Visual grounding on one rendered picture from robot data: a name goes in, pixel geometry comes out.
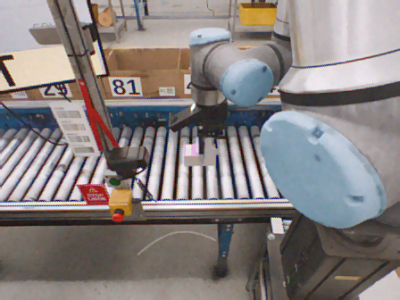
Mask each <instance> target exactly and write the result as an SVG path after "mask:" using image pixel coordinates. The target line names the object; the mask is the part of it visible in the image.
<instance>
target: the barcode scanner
mask: <svg viewBox="0 0 400 300"><path fill-rule="evenodd" d="M148 158H149V153H148V150H147V148H146V147H145V146H131V147H129V146H123V147H117V148H114V149H113V150H111V151H110V153H109V154H108V158H107V159H106V164H107V166H108V168H109V169H110V170H111V171H117V172H119V174H120V175H119V177H118V181H123V180H126V179H133V177H134V175H133V174H135V172H136V169H146V168H147V165H148Z"/></svg>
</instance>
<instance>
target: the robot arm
mask: <svg viewBox="0 0 400 300"><path fill-rule="evenodd" d="M230 39H231V36H230V32H229V30H226V29H222V28H204V29H196V30H195V31H194V32H192V33H191V35H190V36H189V56H190V78H191V99H192V100H194V102H195V104H194V105H191V106H190V107H188V108H187V109H186V110H183V111H181V112H179V113H177V114H176V115H173V116H172V117H170V118H169V126H168V128H170V129H171V130H172V131H173V133H175V132H176V131H178V130H181V129H183V128H185V127H186V126H187V125H190V124H191V123H194V122H196V136H197V137H198V145H199V161H200V162H201V163H202V164H204V158H207V157H210V156H215V155H217V154H218V153H219V151H218V149H217V148H214V147H212V141H211V140H212V139H215V138H217V139H225V138H226V130H227V113H228V101H227V100H230V102H232V103H234V104H235V105H238V106H241V107H249V106H252V105H256V104H258V103H260V101H262V100H263V99H264V98H265V97H266V96H267V95H268V94H269V93H270V91H271V89H272V88H275V87H276V86H279V97H280V103H281V107H282V112H278V113H275V114H273V115H272V116H271V117H270V118H269V120H268V121H266V122H265V123H264V125H263V126H262V130H261V136H260V147H261V155H262V157H263V159H264V160H265V161H264V165H265V169H266V170H267V172H268V174H269V175H270V177H271V179H272V181H273V183H274V184H275V187H277V188H278V190H279V192H280V193H281V194H282V195H283V196H284V197H285V198H286V199H287V200H288V201H289V202H290V203H291V204H292V206H294V207H295V208H296V209H297V210H298V211H299V212H300V213H302V214H303V215H304V216H307V218H309V219H311V220H312V221H316V222H317V223H320V224H321V225H323V226H327V227H330V228H338V229H342V228H351V227H353V226H354V225H357V224H359V223H360V222H363V221H367V220H368V219H372V220H373V221H376V222H381V223H383V224H385V225H389V226H393V227H397V228H400V0H278V9H277V13H276V22H275V24H274V26H273V33H272V38H271V42H269V43H266V44H264V45H259V46H257V47H252V48H250V49H246V50H240V49H238V48H237V47H236V46H233V45H232V44H230V43H229V40H230ZM223 130H225V136H220V135H223ZM204 142H205V143H204Z"/></svg>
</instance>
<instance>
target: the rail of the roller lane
mask: <svg viewBox="0 0 400 300"><path fill-rule="evenodd" d="M142 205H143V209H144V212H145V215H146V219H192V218H237V217H280V216H295V213H296V211H297V209H296V208H295V207H294V206H292V204H291V203H290V202H289V201H288V200H287V199H238V200H185V201H156V202H155V201H152V202H142ZM112 216H113V215H112V213H111V212H110V210H109V206H108V205H101V206H88V205H87V204H86V202H44V203H0V221H16V220H103V219H111V218H112Z"/></svg>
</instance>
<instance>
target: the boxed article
mask: <svg viewBox="0 0 400 300"><path fill-rule="evenodd" d="M183 160H184V167H191V166H215V164H216V155H215V156H210V157H207V158H204V164H202V163H201V162H200V161H199V145H184V148H183Z"/></svg>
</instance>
